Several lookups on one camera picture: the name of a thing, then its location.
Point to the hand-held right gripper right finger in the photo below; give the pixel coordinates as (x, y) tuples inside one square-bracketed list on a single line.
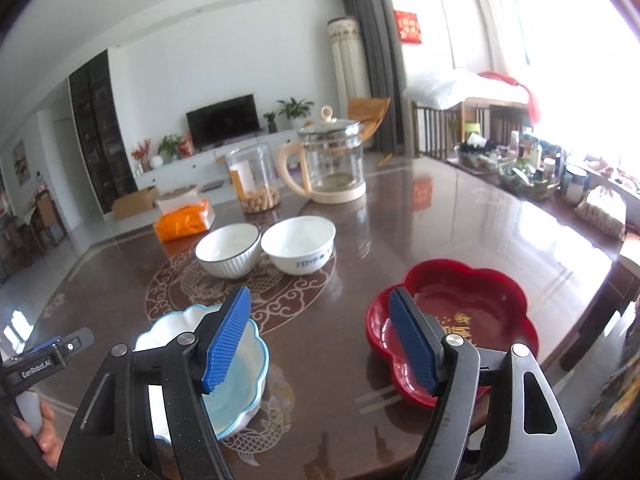
[(415, 340)]

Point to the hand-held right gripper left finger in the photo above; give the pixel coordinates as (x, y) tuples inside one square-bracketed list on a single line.
[(227, 340)]

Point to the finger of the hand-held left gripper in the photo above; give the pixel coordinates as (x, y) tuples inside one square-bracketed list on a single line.
[(80, 339), (42, 346)]

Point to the blue scalloped bowl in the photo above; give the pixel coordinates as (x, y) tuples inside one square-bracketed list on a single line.
[(240, 400)]

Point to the white ribbed bowl dark rim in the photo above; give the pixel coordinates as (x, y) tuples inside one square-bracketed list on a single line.
[(227, 250)]

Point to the white bowl blue print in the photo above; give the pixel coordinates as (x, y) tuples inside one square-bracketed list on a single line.
[(297, 245)]

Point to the person's left hand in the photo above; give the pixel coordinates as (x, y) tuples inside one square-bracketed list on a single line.
[(47, 435)]

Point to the orange tissue pack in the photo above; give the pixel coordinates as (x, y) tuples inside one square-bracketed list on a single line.
[(182, 222)]

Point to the cardboard box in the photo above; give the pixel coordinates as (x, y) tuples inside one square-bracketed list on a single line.
[(135, 202)]

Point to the clear plastic peanut jar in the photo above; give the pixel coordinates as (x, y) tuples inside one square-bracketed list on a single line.
[(252, 180)]

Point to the white television cabinet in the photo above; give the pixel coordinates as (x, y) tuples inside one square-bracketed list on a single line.
[(170, 172)]

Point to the round white vase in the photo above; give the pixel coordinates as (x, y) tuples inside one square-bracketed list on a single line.
[(157, 162)]

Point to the basket with bottles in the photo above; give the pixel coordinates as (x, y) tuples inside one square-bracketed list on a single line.
[(527, 182)]

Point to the basket with dark items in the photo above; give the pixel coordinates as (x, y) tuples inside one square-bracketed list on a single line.
[(480, 157)]

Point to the red flowers in vase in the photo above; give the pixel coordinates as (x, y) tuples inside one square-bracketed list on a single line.
[(141, 152)]

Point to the bushy green potted plant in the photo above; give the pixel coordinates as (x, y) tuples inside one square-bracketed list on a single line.
[(170, 146)]

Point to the floral blanket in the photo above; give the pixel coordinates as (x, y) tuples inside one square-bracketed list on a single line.
[(615, 395)]

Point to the wooden slatted bench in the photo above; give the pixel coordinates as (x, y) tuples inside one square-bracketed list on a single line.
[(435, 130)]

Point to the green stool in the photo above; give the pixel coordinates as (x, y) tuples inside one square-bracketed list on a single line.
[(471, 132)]

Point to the black television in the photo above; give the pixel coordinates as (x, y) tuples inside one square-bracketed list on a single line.
[(222, 122)]

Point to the small green potted plant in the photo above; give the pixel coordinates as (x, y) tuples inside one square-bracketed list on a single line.
[(270, 122)]

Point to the white lidded jar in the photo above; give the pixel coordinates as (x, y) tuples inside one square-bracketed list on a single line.
[(575, 185)]

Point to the orange lounge chair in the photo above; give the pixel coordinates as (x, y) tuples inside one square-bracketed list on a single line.
[(372, 115)]

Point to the large green potted plant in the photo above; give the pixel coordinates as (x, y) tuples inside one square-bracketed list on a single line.
[(296, 110)]

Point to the white pillow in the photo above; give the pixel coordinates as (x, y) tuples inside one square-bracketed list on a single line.
[(450, 87)]

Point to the red cloth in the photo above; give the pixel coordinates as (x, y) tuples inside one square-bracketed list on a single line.
[(530, 100)]

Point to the covered standing air conditioner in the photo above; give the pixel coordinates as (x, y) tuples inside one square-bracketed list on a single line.
[(347, 80)]

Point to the grey curtain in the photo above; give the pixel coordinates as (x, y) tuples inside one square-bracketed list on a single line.
[(377, 60)]

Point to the white curtain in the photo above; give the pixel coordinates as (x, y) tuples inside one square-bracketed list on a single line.
[(500, 25)]

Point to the dark wall shelf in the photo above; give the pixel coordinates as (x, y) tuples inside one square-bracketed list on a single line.
[(102, 130)]

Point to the red wall hanging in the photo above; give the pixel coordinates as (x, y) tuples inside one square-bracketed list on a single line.
[(408, 27)]

